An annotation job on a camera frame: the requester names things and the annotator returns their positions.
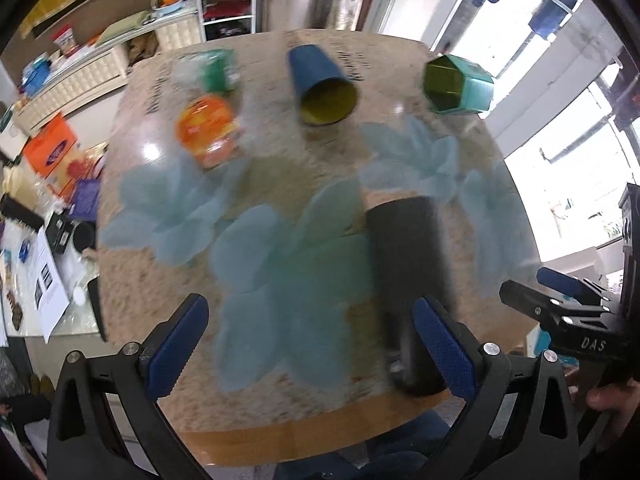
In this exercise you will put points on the fruit basket with oranges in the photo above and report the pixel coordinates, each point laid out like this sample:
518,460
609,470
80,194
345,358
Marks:
165,7

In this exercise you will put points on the orange plastic cup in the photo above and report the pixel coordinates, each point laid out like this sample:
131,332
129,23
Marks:
207,129

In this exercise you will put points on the cream tv cabinet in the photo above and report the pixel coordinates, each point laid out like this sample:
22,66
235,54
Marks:
94,71

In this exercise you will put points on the red snack bag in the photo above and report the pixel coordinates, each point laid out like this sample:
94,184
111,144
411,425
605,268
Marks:
64,38

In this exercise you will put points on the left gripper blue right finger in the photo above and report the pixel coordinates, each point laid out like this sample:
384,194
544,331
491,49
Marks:
517,422

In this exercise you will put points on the right human hand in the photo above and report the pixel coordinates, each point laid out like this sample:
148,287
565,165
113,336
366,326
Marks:
620,400

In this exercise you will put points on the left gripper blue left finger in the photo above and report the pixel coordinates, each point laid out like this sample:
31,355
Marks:
84,441

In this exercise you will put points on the orange rice bag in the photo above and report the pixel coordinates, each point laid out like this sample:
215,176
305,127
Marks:
46,150

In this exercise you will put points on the black cylindrical cup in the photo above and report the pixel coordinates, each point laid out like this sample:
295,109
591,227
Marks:
408,263

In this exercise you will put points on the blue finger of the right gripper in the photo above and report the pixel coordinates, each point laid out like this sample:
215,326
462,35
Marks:
548,311
580,289

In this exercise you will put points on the blue storage container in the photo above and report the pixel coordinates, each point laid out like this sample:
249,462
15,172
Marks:
35,75

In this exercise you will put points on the green folded cushion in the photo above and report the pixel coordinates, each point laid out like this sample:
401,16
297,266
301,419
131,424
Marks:
128,24

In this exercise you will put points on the teal hexagonal cup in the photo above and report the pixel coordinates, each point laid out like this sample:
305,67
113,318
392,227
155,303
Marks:
455,85

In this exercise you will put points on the blue cup yellow inside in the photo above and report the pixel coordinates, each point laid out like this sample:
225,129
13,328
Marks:
324,95

